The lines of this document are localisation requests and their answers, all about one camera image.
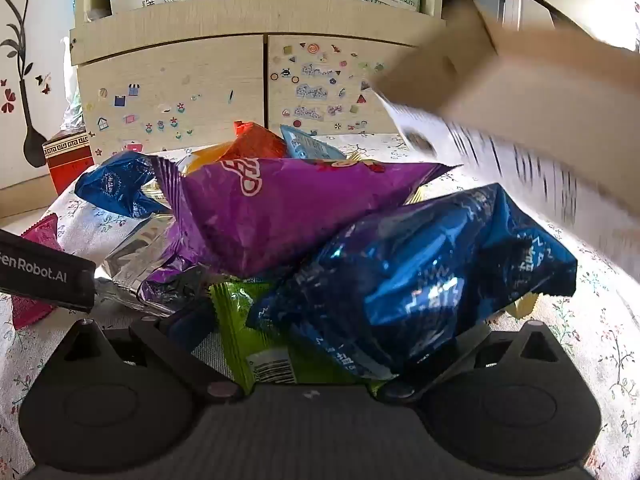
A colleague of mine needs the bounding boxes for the small blue snack bag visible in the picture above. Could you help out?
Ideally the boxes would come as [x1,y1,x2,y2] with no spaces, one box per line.
[74,151,172,219]

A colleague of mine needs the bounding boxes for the orange yellow snack bag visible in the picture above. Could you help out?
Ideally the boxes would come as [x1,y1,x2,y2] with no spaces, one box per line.
[177,120,289,174]

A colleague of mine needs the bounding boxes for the red tissue box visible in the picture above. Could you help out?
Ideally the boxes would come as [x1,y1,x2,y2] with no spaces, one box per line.
[42,129,96,196]

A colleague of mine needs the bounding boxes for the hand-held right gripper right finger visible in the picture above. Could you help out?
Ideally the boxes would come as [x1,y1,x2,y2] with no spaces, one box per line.
[377,319,562,404]

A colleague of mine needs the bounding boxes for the light blue snack packet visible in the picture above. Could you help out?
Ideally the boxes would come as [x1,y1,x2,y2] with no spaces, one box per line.
[279,124,347,162]

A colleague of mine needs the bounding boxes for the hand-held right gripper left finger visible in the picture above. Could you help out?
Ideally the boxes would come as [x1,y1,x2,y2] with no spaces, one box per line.
[62,309,247,404]

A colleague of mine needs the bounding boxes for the pink snack packet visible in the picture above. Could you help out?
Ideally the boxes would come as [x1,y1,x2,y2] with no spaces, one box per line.
[10,213,65,331]

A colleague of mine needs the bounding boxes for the cardboard box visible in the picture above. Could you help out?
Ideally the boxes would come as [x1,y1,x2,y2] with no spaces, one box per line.
[367,0,640,286]

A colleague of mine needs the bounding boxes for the green snack bag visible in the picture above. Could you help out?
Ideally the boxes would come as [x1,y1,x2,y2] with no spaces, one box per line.
[209,280,387,397]

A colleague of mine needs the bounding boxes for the small pale yellow packet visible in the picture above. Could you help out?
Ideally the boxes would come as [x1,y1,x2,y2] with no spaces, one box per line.
[502,292,540,319]

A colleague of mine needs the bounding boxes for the wooden cabinet with stickers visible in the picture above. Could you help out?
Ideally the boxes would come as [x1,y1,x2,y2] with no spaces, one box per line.
[69,0,448,162]

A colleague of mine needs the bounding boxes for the floral tablecloth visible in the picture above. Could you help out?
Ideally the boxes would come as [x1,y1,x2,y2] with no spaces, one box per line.
[0,132,640,480]

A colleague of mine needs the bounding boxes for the purple snack bag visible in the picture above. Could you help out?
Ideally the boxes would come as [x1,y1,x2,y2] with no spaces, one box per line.
[149,155,462,283]

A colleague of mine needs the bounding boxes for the large blue snack bag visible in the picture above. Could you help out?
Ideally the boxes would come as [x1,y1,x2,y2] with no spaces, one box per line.
[245,183,579,382]

